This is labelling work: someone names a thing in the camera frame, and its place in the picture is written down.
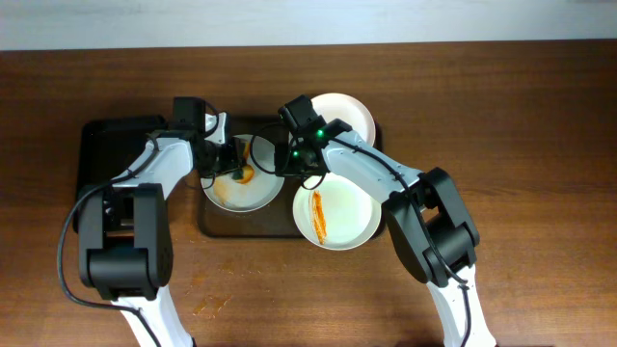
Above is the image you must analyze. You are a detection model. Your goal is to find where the orange green sponge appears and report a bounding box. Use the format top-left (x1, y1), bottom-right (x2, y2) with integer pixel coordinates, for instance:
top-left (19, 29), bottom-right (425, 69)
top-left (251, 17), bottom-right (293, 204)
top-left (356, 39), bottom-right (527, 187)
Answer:
top-left (231, 164), bottom-right (255, 184)

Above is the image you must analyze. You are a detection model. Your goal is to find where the white plate with sauce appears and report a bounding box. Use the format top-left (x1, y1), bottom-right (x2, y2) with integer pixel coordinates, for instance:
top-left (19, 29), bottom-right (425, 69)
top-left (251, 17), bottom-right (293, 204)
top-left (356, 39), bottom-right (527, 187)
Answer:
top-left (201, 136), bottom-right (284, 213)

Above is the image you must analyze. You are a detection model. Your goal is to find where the cream plate with sauce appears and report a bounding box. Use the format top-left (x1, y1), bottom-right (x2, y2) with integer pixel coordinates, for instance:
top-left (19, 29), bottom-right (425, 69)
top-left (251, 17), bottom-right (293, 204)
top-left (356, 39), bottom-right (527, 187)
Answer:
top-left (311, 93), bottom-right (377, 146)

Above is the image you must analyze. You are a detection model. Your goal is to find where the white plate sauce streak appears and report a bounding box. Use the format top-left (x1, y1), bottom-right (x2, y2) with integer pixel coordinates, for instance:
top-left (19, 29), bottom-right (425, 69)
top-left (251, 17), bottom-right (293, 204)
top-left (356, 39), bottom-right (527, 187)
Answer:
top-left (292, 173), bottom-right (382, 251)

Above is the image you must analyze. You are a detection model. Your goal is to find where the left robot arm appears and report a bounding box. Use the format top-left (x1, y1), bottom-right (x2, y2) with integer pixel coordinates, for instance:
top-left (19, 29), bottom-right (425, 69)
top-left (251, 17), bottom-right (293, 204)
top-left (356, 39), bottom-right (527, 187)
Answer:
top-left (72, 111), bottom-right (243, 346)

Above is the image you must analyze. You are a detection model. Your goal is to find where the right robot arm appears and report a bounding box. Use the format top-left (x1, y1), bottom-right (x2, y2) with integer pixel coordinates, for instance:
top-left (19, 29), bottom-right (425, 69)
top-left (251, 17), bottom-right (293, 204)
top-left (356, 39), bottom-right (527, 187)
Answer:
top-left (275, 120), bottom-right (496, 346)

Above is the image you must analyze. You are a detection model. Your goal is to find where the brown serving tray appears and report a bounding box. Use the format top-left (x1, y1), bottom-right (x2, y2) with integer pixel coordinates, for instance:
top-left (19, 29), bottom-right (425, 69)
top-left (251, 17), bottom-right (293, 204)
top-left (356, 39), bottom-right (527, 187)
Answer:
top-left (196, 114), bottom-right (386, 239)

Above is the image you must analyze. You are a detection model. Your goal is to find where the black sponge tray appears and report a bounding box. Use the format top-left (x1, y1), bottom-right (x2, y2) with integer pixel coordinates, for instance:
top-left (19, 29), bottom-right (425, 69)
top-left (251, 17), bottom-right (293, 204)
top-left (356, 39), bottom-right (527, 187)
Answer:
top-left (76, 115), bottom-right (166, 227)

